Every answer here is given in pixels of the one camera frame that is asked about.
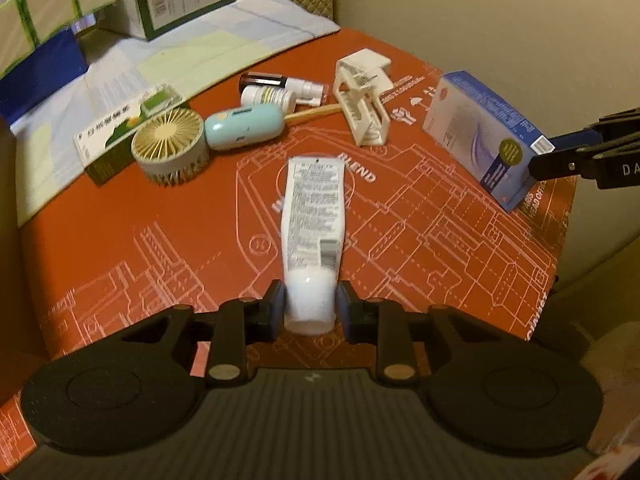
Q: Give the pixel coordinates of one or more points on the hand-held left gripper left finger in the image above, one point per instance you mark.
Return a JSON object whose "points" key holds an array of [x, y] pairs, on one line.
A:
{"points": [[275, 301]]}

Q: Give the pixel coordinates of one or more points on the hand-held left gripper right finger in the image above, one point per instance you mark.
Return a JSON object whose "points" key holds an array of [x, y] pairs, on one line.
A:
{"points": [[345, 310]]}

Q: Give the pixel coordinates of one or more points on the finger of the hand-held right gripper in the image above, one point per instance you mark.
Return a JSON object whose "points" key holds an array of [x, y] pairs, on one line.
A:
{"points": [[555, 166], [575, 138]]}

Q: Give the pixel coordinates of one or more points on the blue and white carton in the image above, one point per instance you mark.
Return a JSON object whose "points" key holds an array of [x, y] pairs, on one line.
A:
{"points": [[475, 130]]}

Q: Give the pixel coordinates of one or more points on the white squeeze tube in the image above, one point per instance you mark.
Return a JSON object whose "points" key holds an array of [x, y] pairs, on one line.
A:
{"points": [[312, 210]]}

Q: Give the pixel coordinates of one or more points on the mint green capsule device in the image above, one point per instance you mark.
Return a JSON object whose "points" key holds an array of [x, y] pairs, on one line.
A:
{"points": [[245, 127]]}

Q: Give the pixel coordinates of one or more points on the round cream portable fan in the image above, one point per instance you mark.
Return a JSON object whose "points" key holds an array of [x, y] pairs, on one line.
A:
{"points": [[167, 142]]}

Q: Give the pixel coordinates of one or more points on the wooden stick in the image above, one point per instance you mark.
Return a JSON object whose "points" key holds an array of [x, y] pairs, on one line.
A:
{"points": [[315, 112]]}

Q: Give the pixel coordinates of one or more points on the white plastic rack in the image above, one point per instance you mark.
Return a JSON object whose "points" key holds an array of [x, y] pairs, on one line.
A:
{"points": [[365, 115]]}

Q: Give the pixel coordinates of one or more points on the brown cardboard box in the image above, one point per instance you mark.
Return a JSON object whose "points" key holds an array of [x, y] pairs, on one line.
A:
{"points": [[9, 260]]}

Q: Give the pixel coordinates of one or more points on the white spray bottle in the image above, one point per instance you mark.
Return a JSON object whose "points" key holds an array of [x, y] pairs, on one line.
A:
{"points": [[267, 99]]}

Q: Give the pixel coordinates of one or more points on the white power adapter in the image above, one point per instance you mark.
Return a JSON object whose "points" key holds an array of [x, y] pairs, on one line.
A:
{"points": [[367, 60]]}

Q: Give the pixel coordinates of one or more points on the flat green tea box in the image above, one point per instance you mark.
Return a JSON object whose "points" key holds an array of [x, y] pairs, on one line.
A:
{"points": [[112, 135]]}

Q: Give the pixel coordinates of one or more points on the pastel checked cloth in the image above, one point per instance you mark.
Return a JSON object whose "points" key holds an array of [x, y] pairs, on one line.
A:
{"points": [[210, 45]]}

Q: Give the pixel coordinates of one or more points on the large dark green box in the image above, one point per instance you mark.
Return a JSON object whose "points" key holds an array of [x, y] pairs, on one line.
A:
{"points": [[180, 0]]}

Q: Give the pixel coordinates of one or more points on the dark blue box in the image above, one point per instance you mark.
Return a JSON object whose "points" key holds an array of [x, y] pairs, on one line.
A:
{"points": [[45, 70]]}

